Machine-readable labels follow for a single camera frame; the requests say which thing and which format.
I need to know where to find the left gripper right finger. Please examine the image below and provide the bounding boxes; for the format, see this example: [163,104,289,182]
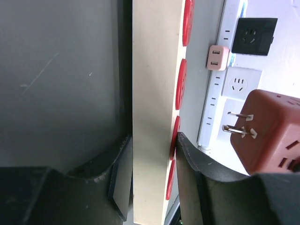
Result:
[176,132,300,225]

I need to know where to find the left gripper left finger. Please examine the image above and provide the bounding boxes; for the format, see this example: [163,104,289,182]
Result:
[0,135,132,225]

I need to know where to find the red koi fish adapter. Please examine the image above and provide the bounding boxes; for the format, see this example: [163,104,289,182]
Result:
[222,90,300,175]

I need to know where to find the white red power strip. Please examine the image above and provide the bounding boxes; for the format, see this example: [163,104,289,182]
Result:
[132,0,195,225]

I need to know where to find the white multi-socket power strip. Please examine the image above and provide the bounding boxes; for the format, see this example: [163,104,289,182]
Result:
[198,0,262,151]

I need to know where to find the pink USB charger plug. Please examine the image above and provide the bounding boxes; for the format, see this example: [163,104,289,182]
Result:
[206,45,230,71]

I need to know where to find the black adapter on white strip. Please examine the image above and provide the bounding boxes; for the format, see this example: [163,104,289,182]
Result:
[232,18,278,56]

